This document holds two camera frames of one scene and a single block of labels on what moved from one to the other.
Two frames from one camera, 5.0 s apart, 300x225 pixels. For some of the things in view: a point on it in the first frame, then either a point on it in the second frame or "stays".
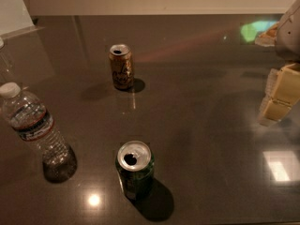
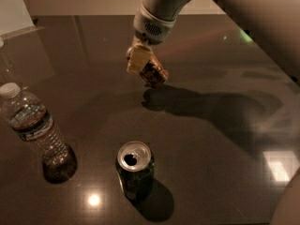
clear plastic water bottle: x=34 y=124 stays
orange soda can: x=122 y=66 -> x=154 y=72
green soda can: x=135 y=166 stays
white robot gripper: x=290 y=35 -> x=152 y=28
